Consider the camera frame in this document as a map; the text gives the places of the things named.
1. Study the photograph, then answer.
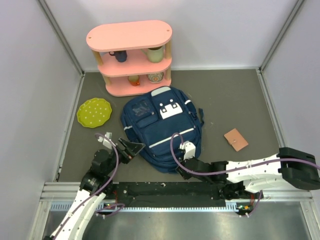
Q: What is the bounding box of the small orange cup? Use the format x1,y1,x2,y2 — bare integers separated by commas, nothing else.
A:
127,75,140,87

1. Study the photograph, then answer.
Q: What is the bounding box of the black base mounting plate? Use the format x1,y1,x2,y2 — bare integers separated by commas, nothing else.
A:
109,181,265,202

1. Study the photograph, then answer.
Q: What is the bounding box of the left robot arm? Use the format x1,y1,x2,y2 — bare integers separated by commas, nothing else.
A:
43,132,145,240

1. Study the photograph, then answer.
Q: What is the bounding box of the aluminium frame rail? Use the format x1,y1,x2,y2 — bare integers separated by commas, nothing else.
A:
29,182,320,240

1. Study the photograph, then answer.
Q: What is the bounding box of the pink three-tier wooden shelf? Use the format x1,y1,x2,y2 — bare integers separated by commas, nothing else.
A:
86,20,173,97

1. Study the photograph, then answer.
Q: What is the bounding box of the patterned ceramic bowl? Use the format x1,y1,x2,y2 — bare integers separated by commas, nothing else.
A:
147,72,164,84

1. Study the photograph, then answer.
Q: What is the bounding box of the navy blue student backpack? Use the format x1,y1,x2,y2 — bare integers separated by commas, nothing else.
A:
120,86,205,174

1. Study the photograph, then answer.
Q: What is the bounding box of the green polka dot plate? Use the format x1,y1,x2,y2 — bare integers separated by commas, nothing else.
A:
76,97,113,129

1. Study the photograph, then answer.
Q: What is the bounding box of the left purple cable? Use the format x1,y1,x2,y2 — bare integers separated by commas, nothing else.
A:
49,132,126,240

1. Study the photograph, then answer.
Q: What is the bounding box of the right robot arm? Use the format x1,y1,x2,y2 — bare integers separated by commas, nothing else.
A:
176,141,320,200

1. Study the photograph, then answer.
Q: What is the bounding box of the dark blue mug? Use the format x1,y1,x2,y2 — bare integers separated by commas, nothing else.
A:
109,50,128,63

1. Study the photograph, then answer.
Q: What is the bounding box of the pale green mug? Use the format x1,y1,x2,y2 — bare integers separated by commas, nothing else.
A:
141,46,164,63

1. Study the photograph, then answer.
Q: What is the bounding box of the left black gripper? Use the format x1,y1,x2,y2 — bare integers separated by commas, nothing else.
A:
103,137,145,175

